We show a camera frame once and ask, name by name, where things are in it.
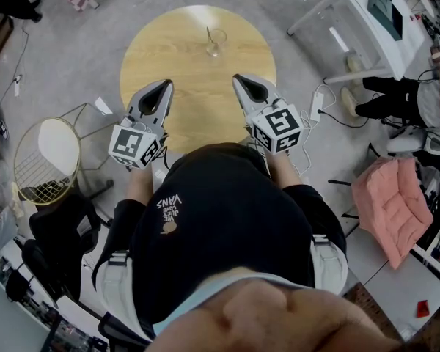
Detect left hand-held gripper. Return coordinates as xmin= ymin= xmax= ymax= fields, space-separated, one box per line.
xmin=108 ymin=79 xmax=175 ymax=171

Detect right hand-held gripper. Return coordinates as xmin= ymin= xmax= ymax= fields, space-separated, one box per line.
xmin=232 ymin=74 xmax=304 ymax=155

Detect clear drinking glass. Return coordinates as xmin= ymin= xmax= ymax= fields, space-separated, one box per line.
xmin=205 ymin=29 xmax=228 ymax=58

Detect small gold spoon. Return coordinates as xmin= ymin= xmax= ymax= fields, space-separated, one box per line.
xmin=205 ymin=26 xmax=218 ymax=53

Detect person's left forearm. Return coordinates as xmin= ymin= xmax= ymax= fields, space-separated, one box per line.
xmin=125 ymin=166 xmax=154 ymax=204

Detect person's right forearm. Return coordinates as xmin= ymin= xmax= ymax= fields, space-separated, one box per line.
xmin=269 ymin=151 xmax=305 ymax=188

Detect white paper label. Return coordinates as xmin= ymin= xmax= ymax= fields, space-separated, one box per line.
xmin=94 ymin=96 xmax=113 ymax=116

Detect white seat cushion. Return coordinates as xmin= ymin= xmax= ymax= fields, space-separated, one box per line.
xmin=38 ymin=120 xmax=78 ymax=177

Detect person's black t-shirt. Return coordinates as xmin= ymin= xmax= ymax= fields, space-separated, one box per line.
xmin=91 ymin=142 xmax=349 ymax=339

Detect white table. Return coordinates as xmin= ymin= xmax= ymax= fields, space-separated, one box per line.
xmin=286 ymin=0 xmax=426 ymax=86

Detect black office chair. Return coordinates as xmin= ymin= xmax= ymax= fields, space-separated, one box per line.
xmin=21 ymin=192 xmax=102 ymax=309
xmin=97 ymin=312 xmax=153 ymax=352

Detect black box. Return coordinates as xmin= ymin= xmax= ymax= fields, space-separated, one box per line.
xmin=366 ymin=0 xmax=405 ymax=42

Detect white oval pod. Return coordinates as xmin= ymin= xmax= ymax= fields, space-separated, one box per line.
xmin=386 ymin=127 xmax=440 ymax=156

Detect pink cushion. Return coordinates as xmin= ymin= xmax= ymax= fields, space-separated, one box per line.
xmin=351 ymin=158 xmax=434 ymax=270

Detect light blue face mask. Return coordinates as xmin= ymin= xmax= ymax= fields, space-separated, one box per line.
xmin=150 ymin=271 xmax=312 ymax=339

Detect person's face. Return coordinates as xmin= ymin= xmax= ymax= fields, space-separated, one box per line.
xmin=152 ymin=279 xmax=403 ymax=352

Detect cluttered white desk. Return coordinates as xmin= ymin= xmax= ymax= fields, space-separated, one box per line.
xmin=0 ymin=232 xmax=107 ymax=352

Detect white cable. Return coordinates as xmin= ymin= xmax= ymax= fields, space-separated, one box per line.
xmin=298 ymin=84 xmax=338 ymax=172

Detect black floor cable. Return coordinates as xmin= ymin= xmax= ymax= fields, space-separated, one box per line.
xmin=0 ymin=18 xmax=30 ymax=98
xmin=317 ymin=109 xmax=370 ymax=128

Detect white harness strap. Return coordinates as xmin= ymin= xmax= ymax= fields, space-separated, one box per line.
xmin=309 ymin=232 xmax=349 ymax=295
xmin=95 ymin=249 xmax=139 ymax=329

